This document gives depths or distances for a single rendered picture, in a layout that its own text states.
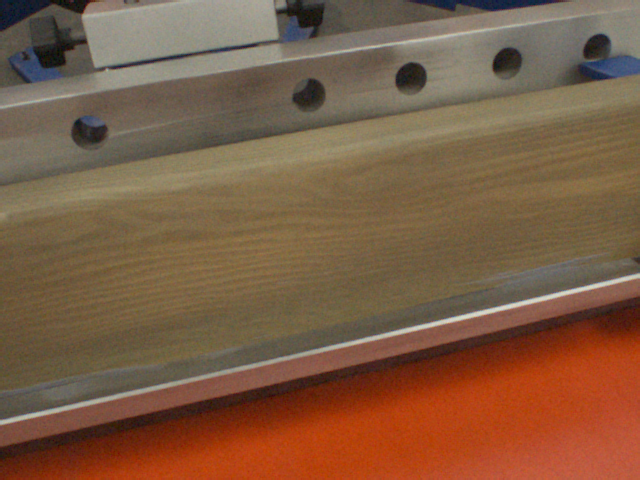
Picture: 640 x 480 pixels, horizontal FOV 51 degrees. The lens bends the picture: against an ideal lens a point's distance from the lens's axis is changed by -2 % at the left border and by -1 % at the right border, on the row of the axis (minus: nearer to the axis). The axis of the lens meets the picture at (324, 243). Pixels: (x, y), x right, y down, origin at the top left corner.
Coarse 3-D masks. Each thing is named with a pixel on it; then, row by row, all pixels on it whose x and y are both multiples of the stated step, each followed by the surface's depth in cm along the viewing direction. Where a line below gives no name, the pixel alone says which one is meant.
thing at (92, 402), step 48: (528, 288) 25; (576, 288) 25; (624, 288) 25; (288, 336) 24; (336, 336) 24; (384, 336) 24; (432, 336) 24; (96, 384) 23; (144, 384) 23; (192, 384) 23; (240, 384) 23; (0, 432) 22; (48, 432) 22
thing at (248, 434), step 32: (192, 416) 27; (224, 416) 27; (256, 416) 27; (64, 448) 26; (96, 448) 26; (128, 448) 26; (160, 448) 26; (192, 448) 26; (224, 448) 25; (256, 448) 25
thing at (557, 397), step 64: (320, 384) 28; (384, 384) 28; (448, 384) 27; (512, 384) 27; (576, 384) 27; (320, 448) 25; (384, 448) 25; (448, 448) 24; (512, 448) 24; (576, 448) 24
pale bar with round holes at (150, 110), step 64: (576, 0) 50; (192, 64) 43; (256, 64) 42; (320, 64) 42; (384, 64) 43; (448, 64) 44; (512, 64) 47; (576, 64) 47; (0, 128) 40; (64, 128) 40; (128, 128) 41; (192, 128) 42; (256, 128) 43
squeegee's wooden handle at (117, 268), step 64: (320, 128) 24; (384, 128) 23; (448, 128) 23; (512, 128) 23; (576, 128) 24; (0, 192) 22; (64, 192) 21; (128, 192) 21; (192, 192) 21; (256, 192) 22; (320, 192) 22; (384, 192) 23; (448, 192) 23; (512, 192) 24; (576, 192) 25; (0, 256) 21; (64, 256) 21; (128, 256) 22; (192, 256) 22; (256, 256) 23; (320, 256) 23; (384, 256) 24; (448, 256) 25; (512, 256) 25; (576, 256) 26; (0, 320) 21; (64, 320) 22; (128, 320) 23; (192, 320) 23; (256, 320) 24; (320, 320) 24; (0, 384) 22; (64, 384) 23
